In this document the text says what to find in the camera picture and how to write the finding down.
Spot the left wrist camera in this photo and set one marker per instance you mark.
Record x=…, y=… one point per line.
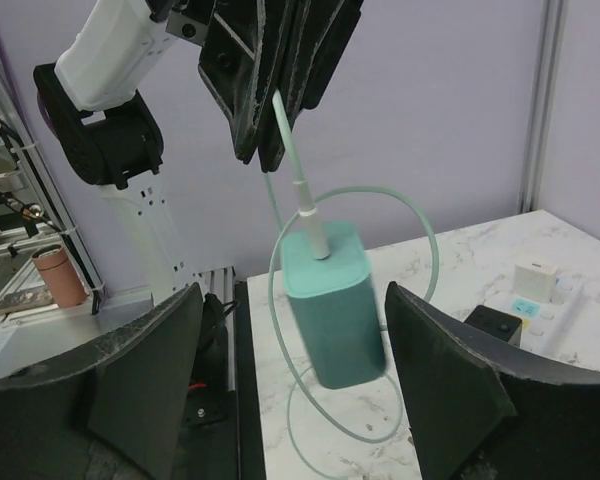
x=185, y=26

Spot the pink cardboard tube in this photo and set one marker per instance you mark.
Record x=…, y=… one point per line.
x=59, y=275

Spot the teal charger adapter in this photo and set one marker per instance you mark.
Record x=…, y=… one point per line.
x=334, y=305

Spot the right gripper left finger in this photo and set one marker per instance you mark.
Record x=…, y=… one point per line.
x=110, y=408

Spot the right aluminium frame post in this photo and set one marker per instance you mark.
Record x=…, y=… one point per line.
x=546, y=70

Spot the white cube charger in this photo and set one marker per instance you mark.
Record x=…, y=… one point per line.
x=535, y=280

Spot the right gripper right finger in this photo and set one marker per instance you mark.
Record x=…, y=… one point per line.
x=480, y=408

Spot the aluminium front rail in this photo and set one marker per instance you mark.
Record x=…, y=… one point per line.
x=220, y=282

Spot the white power strip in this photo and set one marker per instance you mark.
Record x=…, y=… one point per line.
x=546, y=325

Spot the black cube plug adapter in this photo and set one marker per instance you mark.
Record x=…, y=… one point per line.
x=501, y=325

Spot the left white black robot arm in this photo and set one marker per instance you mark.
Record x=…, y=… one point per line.
x=107, y=132

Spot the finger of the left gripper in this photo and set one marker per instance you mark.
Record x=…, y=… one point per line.
x=239, y=63
x=302, y=43

